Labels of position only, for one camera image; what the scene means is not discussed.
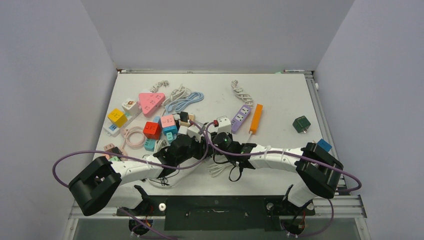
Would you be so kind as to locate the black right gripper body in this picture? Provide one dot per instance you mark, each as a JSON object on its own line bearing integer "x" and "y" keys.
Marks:
{"x": 230, "y": 158}

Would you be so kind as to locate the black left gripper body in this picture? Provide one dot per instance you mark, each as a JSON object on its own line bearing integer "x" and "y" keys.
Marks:
{"x": 194, "y": 150}

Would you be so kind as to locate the purple USB power strip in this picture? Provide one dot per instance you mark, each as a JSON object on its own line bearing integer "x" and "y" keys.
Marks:
{"x": 239, "y": 118}

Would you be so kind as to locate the orange power strip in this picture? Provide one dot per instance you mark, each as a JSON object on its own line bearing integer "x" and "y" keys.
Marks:
{"x": 256, "y": 119}

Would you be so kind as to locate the green cube socket adapter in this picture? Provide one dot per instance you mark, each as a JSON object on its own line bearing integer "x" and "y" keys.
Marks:
{"x": 301, "y": 124}

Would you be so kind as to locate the blue cube socket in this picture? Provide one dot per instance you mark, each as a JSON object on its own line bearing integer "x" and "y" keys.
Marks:
{"x": 324, "y": 145}

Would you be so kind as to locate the white USB power strip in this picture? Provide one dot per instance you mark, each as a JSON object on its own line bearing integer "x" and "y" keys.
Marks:
{"x": 170, "y": 181}

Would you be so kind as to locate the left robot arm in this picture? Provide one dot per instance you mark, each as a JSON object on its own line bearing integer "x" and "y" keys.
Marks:
{"x": 104, "y": 183}

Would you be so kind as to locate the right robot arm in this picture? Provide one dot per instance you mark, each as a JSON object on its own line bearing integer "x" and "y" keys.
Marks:
{"x": 318, "y": 170}

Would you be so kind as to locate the white plug adapter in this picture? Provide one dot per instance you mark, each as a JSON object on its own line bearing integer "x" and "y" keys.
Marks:
{"x": 183, "y": 130}

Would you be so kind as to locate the beige cube socket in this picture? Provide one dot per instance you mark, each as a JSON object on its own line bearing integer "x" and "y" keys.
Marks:
{"x": 186, "y": 118}

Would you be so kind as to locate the pink cube socket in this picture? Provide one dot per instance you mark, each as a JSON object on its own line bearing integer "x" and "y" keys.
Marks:
{"x": 167, "y": 121}

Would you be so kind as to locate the teal cube socket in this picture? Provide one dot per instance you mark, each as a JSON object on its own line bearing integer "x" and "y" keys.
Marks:
{"x": 149, "y": 144}

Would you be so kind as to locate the red cube socket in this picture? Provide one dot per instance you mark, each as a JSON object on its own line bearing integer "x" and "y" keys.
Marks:
{"x": 152, "y": 130}

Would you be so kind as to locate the white picture cube socket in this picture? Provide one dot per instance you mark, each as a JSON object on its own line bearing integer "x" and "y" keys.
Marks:
{"x": 131, "y": 107}

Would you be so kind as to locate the yellow cube socket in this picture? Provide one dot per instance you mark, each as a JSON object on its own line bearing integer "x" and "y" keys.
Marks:
{"x": 117, "y": 117}

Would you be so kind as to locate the pink round socket base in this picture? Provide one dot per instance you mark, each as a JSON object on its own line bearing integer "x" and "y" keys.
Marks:
{"x": 111, "y": 148}

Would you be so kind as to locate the pink triangular power strip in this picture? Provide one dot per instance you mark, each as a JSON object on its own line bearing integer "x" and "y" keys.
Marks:
{"x": 150, "y": 102}

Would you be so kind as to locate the white flat power strip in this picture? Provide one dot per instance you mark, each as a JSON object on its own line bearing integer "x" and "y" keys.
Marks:
{"x": 112, "y": 130}

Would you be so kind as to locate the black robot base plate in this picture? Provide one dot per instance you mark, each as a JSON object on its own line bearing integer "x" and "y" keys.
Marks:
{"x": 223, "y": 213}

